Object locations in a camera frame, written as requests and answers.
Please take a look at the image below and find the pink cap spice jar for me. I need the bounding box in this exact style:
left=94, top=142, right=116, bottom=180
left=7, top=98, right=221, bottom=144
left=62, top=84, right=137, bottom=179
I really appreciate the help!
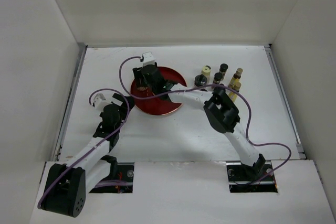
left=135, top=80, right=148, bottom=92

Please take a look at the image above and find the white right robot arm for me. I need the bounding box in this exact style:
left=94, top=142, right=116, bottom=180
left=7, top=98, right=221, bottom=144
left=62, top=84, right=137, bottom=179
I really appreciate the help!
left=132, top=64, right=266, bottom=180

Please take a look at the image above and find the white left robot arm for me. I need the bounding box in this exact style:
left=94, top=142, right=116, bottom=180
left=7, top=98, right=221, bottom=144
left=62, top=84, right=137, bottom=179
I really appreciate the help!
left=37, top=91, right=134, bottom=218

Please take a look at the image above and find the red round lacquer tray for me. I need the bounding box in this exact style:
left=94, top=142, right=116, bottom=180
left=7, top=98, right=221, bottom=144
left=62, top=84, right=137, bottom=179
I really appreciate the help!
left=130, top=66, right=186, bottom=115

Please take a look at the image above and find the black cap pepper grinder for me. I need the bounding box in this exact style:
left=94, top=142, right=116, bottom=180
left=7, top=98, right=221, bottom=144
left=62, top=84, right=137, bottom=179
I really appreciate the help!
left=194, top=74, right=207, bottom=87

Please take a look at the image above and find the cream cap salt shaker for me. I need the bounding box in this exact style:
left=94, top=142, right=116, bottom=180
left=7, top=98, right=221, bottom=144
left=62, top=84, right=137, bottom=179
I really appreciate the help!
left=201, top=65, right=211, bottom=83

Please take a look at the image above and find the black cap dark spice jar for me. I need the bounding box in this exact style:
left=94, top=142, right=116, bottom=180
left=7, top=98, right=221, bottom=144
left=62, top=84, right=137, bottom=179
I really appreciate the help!
left=213, top=72, right=223, bottom=84

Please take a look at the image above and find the black cap spice jar back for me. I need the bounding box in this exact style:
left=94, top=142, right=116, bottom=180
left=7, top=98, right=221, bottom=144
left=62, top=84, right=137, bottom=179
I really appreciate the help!
left=219, top=63, right=228, bottom=77

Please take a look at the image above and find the tall yellow oil bottle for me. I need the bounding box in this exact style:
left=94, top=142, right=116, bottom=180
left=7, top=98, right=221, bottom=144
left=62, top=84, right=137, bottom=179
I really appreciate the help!
left=228, top=68, right=243, bottom=88

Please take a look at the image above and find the short yellow oil bottle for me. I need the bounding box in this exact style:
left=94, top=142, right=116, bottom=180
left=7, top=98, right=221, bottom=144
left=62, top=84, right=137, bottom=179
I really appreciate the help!
left=229, top=82, right=241, bottom=102

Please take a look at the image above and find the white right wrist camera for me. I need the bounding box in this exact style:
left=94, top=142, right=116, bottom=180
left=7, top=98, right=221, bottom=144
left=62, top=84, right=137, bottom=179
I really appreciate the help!
left=140, top=52, right=156, bottom=67

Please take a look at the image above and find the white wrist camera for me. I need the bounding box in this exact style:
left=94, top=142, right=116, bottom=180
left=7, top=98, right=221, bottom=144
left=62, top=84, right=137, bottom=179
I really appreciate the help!
left=92, top=93, right=108, bottom=111
left=140, top=52, right=156, bottom=67

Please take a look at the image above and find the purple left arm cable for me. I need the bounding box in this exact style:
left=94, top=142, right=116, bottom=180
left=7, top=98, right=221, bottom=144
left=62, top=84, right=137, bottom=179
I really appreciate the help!
left=38, top=89, right=131, bottom=209

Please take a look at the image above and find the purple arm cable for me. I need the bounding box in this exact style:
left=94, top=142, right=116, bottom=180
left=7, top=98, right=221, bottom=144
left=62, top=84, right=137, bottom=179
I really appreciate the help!
left=118, top=56, right=292, bottom=183
left=38, top=89, right=131, bottom=209

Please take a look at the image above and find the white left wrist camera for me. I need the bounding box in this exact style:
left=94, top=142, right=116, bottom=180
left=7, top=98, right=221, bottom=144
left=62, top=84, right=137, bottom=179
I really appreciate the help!
left=92, top=93, right=108, bottom=111

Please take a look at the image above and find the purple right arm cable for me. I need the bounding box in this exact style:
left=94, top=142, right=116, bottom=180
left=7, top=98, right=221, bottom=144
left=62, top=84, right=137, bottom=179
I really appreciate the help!
left=118, top=56, right=292, bottom=183

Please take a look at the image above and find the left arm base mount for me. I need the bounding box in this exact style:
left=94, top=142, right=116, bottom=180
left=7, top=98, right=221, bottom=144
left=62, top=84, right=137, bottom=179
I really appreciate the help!
left=90, top=163, right=135, bottom=194

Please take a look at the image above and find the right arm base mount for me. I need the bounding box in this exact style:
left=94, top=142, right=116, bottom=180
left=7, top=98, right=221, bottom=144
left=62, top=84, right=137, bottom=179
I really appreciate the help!
left=226, top=162, right=278, bottom=193

